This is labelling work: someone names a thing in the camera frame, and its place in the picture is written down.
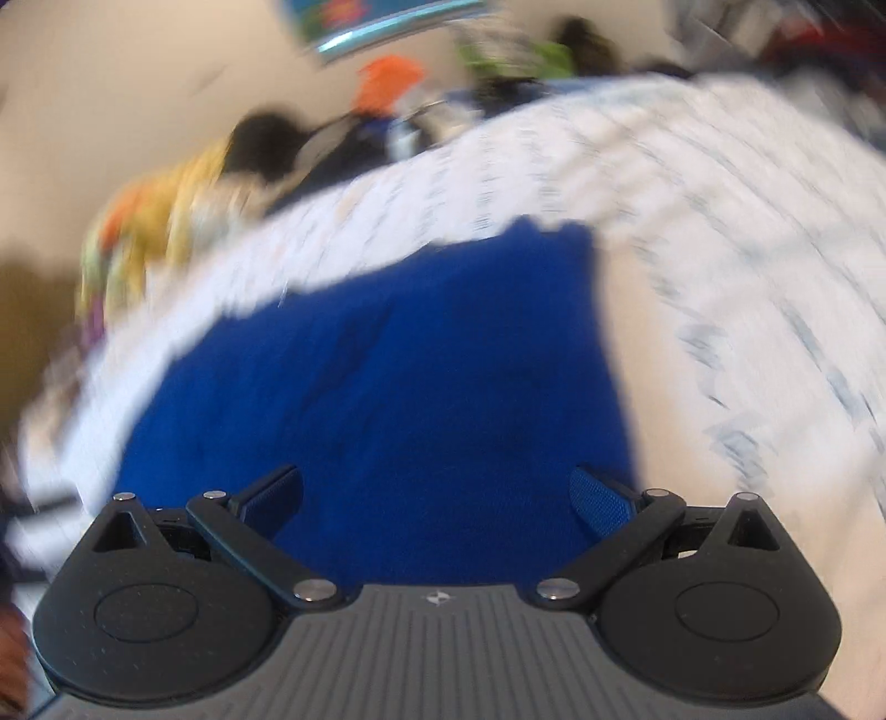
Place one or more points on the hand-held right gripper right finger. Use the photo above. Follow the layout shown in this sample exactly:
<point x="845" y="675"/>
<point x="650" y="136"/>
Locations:
<point x="599" y="502"/>

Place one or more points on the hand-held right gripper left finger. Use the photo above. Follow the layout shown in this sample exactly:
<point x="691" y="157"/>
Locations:
<point x="273" y="495"/>

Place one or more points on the blue garment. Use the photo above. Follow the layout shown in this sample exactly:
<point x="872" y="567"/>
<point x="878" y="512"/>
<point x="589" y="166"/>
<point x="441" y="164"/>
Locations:
<point x="415" y="381"/>

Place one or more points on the white script-print bedsheet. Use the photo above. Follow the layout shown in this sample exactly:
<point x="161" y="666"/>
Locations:
<point x="727" y="242"/>

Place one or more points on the yellow printed blanket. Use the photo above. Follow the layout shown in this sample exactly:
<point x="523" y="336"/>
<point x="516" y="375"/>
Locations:
<point x="159" y="221"/>

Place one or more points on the black cloth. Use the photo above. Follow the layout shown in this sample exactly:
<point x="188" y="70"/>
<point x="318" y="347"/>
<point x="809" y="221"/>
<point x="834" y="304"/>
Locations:
<point x="346" y="149"/>

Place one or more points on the orange plastic bag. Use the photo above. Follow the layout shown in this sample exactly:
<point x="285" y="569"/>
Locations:
<point x="387" y="79"/>

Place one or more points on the green cloth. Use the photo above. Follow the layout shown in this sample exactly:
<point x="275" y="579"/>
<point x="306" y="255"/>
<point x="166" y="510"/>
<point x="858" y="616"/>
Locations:
<point x="554" y="59"/>

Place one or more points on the brown furry toy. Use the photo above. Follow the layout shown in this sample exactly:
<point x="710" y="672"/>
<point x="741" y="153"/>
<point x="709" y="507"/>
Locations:
<point x="588" y="41"/>

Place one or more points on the red cloth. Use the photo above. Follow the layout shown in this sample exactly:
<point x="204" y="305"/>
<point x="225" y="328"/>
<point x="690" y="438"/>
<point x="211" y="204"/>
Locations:
<point x="803" y="34"/>

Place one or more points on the wall poster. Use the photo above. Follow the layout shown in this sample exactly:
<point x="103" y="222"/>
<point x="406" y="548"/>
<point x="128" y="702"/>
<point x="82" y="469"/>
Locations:
<point x="346" y="21"/>

